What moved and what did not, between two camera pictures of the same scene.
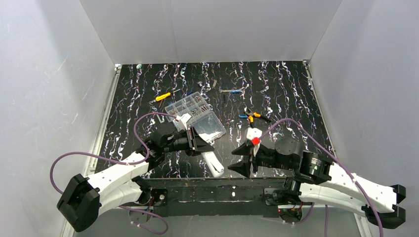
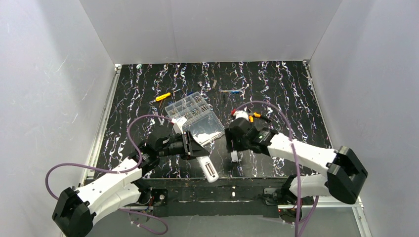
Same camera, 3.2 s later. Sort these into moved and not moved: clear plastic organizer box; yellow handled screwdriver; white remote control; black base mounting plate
Moved: white remote control
Not moved: black base mounting plate; yellow handled screwdriver; clear plastic organizer box
